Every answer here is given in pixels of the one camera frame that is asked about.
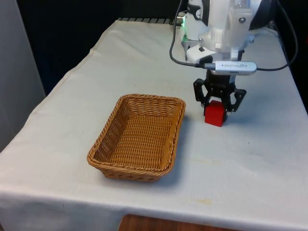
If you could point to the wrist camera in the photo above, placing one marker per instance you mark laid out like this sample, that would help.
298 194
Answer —
235 66

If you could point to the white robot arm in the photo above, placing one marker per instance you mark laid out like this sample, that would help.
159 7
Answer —
223 24

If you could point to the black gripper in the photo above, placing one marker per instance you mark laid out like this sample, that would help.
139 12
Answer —
219 85

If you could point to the wicker basket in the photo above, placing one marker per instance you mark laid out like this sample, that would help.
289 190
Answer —
134 134

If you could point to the red cube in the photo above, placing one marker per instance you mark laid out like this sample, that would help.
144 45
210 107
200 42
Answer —
213 115

